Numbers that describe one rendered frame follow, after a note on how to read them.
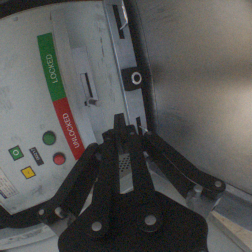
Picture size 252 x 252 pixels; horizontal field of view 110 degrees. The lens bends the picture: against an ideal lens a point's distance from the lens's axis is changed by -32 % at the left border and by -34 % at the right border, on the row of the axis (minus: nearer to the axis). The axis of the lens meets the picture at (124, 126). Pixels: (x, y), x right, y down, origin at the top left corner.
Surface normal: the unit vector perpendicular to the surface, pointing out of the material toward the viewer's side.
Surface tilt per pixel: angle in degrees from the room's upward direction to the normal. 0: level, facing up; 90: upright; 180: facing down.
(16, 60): 90
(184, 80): 0
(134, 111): 90
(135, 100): 90
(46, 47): 90
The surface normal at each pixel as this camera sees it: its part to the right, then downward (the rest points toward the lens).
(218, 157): -0.82, 0.37
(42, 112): 0.54, 0.25
